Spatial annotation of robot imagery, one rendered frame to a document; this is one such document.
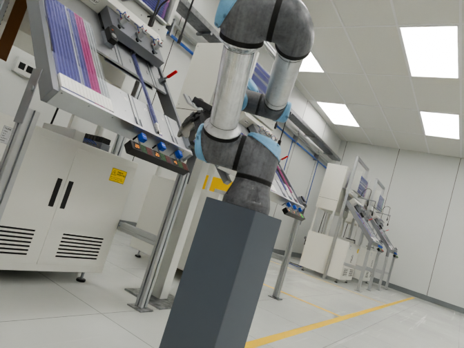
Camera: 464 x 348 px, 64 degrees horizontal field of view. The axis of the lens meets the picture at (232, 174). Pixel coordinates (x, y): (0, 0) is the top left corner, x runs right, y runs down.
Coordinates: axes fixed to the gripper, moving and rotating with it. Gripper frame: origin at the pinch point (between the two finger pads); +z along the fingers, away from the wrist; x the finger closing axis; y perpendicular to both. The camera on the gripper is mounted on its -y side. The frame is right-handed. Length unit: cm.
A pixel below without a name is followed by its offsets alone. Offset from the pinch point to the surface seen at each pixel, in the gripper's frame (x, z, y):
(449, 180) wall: 760, -146, -99
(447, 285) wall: 760, -34, 80
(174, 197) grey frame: 20.9, 25.0, 10.6
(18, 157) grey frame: -51, 25, 13
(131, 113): -13.4, 9.9, -11.1
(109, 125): -24.2, 12.7, -2.2
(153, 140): -3.4, 10.5, -2.2
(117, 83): 17, 36, -68
